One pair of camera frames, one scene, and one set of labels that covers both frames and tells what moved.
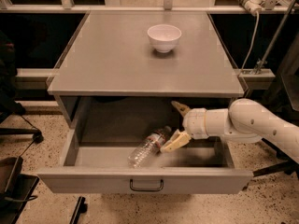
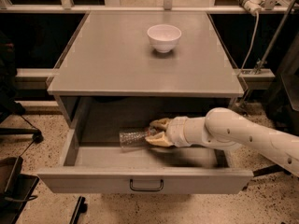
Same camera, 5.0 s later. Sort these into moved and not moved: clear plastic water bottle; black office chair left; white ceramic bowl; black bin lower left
Moved: clear plastic water bottle
Not moved: white ceramic bowl; black bin lower left; black office chair left
